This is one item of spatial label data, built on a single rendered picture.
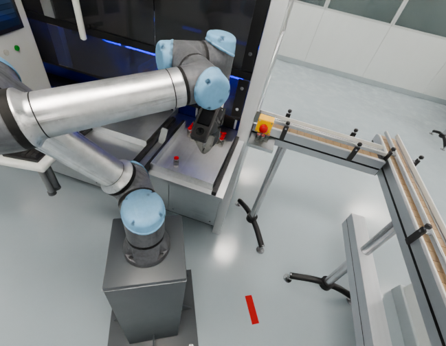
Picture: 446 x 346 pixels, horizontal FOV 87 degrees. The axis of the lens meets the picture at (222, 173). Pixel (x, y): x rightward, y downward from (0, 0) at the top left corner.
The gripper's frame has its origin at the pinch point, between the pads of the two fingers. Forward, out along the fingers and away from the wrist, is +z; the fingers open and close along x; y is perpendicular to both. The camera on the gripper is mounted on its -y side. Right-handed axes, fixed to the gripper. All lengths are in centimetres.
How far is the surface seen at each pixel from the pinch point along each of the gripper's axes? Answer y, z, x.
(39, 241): -10, 106, 97
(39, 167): -10, 26, 64
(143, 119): 31, 18, 40
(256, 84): 38.5, -11.5, -8.9
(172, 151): 15.2, 17.8, 17.4
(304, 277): 23, 95, -74
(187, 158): 13.5, 17.8, 9.6
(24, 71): 21, 5, 92
